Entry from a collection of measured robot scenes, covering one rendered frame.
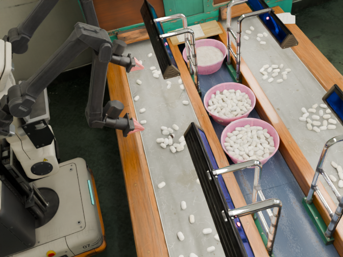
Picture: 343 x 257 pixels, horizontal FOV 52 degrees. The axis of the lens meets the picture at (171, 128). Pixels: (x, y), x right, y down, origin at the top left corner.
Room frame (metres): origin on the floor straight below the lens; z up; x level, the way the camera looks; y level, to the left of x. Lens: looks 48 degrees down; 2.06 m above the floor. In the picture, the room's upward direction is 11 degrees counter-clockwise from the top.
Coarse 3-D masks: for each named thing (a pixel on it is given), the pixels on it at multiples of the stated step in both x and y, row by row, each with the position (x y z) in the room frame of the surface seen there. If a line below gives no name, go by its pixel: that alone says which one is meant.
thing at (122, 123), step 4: (124, 116) 1.15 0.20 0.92; (128, 116) 1.13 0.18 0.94; (116, 120) 1.08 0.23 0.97; (120, 120) 1.09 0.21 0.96; (124, 120) 1.09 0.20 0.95; (128, 120) 1.10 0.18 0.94; (116, 124) 1.07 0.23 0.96; (120, 124) 1.08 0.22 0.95; (124, 124) 1.08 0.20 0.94; (128, 124) 1.08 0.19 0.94; (116, 128) 1.07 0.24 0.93; (120, 128) 1.07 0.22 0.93; (124, 128) 1.07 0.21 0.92; (128, 128) 1.06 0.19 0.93; (124, 132) 1.07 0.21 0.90; (124, 136) 1.05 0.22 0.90
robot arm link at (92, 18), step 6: (84, 0) 1.46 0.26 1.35; (90, 0) 1.46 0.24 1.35; (84, 6) 1.49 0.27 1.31; (90, 6) 1.49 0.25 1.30; (84, 12) 1.49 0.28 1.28; (90, 12) 1.49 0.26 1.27; (90, 18) 1.49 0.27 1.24; (96, 18) 1.50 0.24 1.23; (90, 24) 1.49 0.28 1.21; (96, 24) 1.50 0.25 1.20
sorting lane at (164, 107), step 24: (144, 48) 1.91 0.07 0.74; (144, 72) 1.67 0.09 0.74; (144, 96) 1.46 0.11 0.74; (168, 96) 1.42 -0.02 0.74; (168, 120) 1.24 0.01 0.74; (192, 120) 1.21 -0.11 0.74; (144, 144) 1.11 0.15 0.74; (168, 144) 1.08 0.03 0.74; (168, 168) 0.94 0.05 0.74; (192, 168) 0.91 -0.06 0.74; (168, 192) 0.81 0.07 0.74; (192, 192) 0.79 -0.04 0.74; (168, 216) 0.70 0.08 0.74; (168, 240) 0.60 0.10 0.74; (192, 240) 0.58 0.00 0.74; (216, 240) 0.56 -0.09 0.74
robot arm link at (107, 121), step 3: (108, 117) 1.08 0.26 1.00; (111, 117) 1.09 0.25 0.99; (105, 120) 1.08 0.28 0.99; (108, 120) 1.07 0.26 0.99; (111, 120) 1.08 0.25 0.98; (114, 120) 1.08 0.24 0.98; (105, 123) 1.07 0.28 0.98; (108, 123) 1.07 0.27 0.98; (111, 123) 1.07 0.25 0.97; (114, 123) 1.07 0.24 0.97; (108, 126) 1.07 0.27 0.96; (111, 126) 1.07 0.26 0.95
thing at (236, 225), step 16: (192, 128) 0.83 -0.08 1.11; (192, 144) 0.78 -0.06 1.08; (208, 144) 0.78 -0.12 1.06; (192, 160) 0.73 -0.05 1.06; (208, 160) 0.68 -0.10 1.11; (208, 192) 0.58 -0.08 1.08; (224, 192) 0.56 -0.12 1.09; (224, 208) 0.49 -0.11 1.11; (224, 224) 0.45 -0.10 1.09; (240, 224) 0.46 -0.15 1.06; (224, 240) 0.42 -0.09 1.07; (240, 240) 0.39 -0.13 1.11; (240, 256) 0.35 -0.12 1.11
